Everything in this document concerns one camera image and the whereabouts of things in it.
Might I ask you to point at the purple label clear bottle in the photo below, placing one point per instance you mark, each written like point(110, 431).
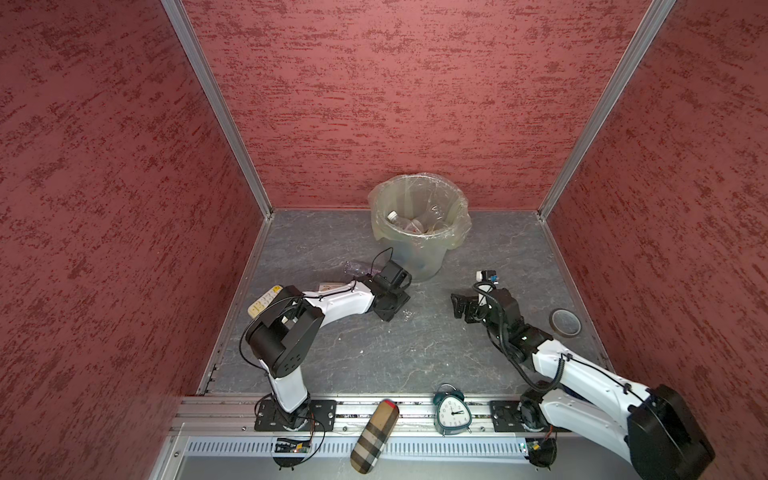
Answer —
point(357, 271)

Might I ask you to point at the grey mesh waste bin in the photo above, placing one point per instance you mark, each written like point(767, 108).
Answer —
point(415, 258)

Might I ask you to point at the tape roll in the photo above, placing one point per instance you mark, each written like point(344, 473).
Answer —
point(565, 323)

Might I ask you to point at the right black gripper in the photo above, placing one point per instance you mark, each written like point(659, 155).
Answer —
point(461, 302)

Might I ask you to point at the beige calculator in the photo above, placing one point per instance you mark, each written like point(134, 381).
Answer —
point(263, 302)

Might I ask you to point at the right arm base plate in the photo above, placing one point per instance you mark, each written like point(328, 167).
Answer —
point(516, 416)

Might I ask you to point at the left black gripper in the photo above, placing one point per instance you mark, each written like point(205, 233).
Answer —
point(403, 298)

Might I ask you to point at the red cap clear bottle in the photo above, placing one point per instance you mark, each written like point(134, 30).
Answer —
point(433, 219)

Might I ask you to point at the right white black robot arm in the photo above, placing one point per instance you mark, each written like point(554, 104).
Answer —
point(653, 429)

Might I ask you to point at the green alarm clock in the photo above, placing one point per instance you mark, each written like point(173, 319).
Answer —
point(452, 414)

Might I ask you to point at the plaid glasses case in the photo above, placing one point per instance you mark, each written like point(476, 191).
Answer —
point(374, 437)

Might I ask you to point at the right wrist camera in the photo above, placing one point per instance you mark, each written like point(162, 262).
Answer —
point(487, 276)

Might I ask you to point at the yellow label white bottle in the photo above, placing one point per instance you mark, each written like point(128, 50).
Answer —
point(412, 226)

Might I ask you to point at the clear plastic bin liner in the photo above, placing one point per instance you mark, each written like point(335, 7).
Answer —
point(420, 207)

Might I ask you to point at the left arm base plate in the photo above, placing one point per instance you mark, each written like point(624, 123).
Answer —
point(311, 416)

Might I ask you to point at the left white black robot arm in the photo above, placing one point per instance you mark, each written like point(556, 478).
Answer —
point(286, 321)

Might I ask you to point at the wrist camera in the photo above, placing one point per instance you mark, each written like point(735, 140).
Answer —
point(487, 276)
point(393, 277)

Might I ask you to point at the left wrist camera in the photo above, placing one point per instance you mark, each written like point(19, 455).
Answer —
point(393, 277)

